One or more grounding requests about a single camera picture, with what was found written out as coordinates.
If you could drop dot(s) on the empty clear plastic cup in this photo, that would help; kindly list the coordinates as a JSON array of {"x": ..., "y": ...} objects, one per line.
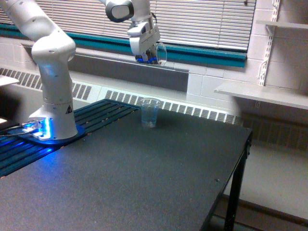
[{"x": 149, "y": 112}]

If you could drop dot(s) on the black table leg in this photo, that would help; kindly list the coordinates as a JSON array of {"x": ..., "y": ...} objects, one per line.
[{"x": 236, "y": 185}]

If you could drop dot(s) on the blue slotted mounting plate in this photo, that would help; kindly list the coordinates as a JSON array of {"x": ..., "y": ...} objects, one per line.
[{"x": 52, "y": 127}]

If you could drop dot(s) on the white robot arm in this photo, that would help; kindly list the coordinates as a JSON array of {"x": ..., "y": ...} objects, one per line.
[{"x": 53, "y": 49}]

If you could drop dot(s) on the white window blinds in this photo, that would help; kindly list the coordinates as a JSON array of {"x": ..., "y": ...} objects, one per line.
[{"x": 218, "y": 24}]

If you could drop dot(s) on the white shelf bracket rail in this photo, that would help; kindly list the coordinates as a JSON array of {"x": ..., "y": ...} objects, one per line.
[{"x": 271, "y": 31}]

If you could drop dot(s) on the white lower wall shelf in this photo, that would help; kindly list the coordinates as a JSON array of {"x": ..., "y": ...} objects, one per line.
[{"x": 279, "y": 96}]

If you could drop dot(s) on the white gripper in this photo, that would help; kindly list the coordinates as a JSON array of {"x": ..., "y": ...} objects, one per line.
[{"x": 143, "y": 35}]

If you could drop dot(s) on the white upper wall shelf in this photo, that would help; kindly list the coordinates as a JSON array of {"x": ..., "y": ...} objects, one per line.
[{"x": 284, "y": 24}]

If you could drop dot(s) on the white wall shelf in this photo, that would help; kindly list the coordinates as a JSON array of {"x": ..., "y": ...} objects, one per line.
[
  {"x": 284, "y": 24},
  {"x": 279, "y": 96}
]

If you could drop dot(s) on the clear cup with brown pellets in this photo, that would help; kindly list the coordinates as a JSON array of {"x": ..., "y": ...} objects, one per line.
[{"x": 155, "y": 55}]

